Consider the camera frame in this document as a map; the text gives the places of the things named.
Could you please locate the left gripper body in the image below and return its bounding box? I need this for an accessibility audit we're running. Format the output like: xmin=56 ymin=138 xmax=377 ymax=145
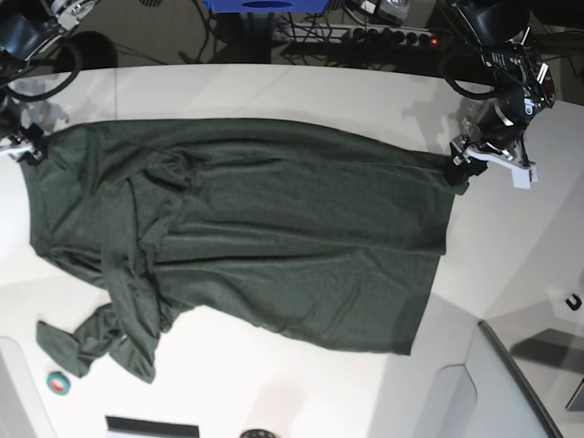
xmin=461 ymin=109 xmax=534 ymax=170

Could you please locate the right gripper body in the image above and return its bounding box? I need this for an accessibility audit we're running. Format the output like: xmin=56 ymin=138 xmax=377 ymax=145
xmin=1 ymin=123 xmax=47 ymax=165

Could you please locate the dark green t-shirt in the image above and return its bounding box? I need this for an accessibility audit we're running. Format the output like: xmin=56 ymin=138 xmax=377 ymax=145
xmin=22 ymin=119 xmax=467 ymax=382

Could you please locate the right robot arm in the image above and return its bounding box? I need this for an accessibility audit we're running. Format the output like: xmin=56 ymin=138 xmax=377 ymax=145
xmin=1 ymin=0 xmax=98 ymax=165

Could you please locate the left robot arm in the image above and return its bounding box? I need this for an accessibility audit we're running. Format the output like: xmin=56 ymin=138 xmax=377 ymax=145
xmin=439 ymin=1 xmax=556 ymax=189

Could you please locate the black U-shaped hook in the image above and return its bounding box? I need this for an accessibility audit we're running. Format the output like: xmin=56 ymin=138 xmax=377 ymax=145
xmin=565 ymin=294 xmax=583 ymax=311

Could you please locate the grey power strip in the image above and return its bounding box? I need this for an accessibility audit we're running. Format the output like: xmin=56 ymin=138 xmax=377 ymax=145
xmin=271 ymin=23 xmax=440 ymax=47

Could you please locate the blue plastic bin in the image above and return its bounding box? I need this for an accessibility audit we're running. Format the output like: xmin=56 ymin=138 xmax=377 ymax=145
xmin=203 ymin=0 xmax=329 ymax=13

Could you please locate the green red tape roll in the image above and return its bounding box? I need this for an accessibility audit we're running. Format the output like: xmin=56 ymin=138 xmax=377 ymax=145
xmin=46 ymin=371 xmax=71 ymax=396

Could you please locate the small black round object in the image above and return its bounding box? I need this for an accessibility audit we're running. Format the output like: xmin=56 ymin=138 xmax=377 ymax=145
xmin=240 ymin=429 xmax=276 ymax=438

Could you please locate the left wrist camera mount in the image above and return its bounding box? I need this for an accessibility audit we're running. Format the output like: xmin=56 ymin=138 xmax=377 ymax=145
xmin=511 ymin=165 xmax=538 ymax=190

